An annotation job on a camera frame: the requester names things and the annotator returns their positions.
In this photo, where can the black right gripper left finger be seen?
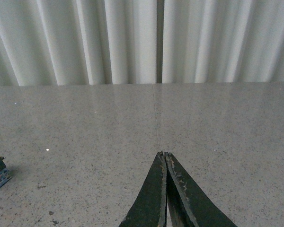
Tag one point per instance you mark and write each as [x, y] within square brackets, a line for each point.
[150, 207]

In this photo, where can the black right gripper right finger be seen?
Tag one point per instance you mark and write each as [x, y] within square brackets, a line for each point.
[188, 205]

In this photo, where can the white pleated curtain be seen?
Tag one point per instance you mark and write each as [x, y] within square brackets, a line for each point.
[88, 42]

